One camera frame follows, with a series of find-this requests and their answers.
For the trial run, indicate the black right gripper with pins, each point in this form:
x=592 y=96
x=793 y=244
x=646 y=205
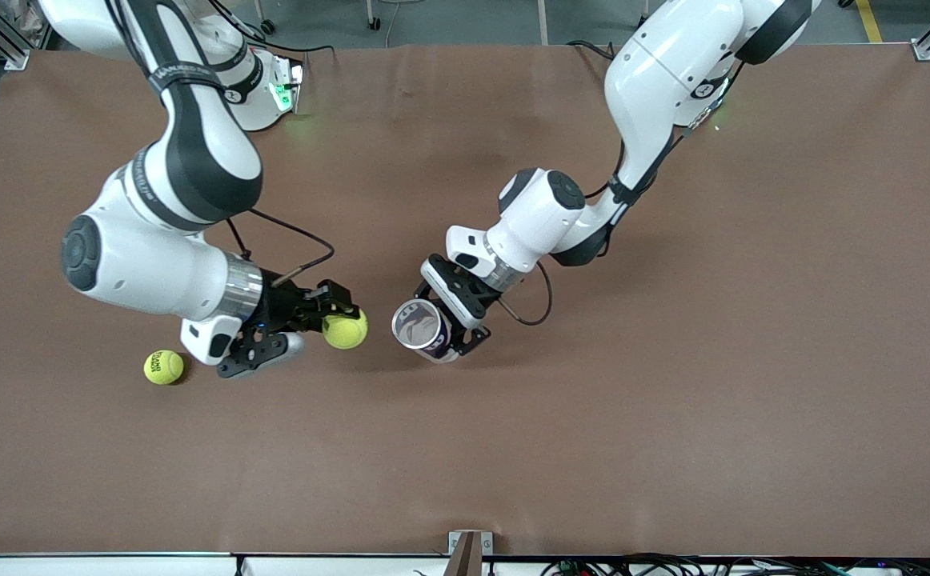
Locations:
x=283 y=306

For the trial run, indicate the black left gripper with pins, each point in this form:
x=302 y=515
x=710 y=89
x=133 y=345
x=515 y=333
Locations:
x=477 y=297

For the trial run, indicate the yellow tennis ball small print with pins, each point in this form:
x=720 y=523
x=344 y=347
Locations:
x=346 y=332

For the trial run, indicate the clear tennis ball can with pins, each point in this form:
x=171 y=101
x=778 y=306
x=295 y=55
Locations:
x=417 y=324

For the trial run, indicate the yellow tennis ball large print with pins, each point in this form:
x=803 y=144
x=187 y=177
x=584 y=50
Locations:
x=163 y=367

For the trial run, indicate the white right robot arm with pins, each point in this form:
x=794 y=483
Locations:
x=153 y=272

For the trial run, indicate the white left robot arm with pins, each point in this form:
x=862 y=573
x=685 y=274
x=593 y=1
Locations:
x=673 y=64

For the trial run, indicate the brown table cover sheet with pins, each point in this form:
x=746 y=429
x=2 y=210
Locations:
x=465 y=440

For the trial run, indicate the white vertical pole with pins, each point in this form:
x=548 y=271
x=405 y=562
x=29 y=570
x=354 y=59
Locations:
x=543 y=24

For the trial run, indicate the grey metal mount bracket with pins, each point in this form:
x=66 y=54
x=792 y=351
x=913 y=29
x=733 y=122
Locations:
x=465 y=556

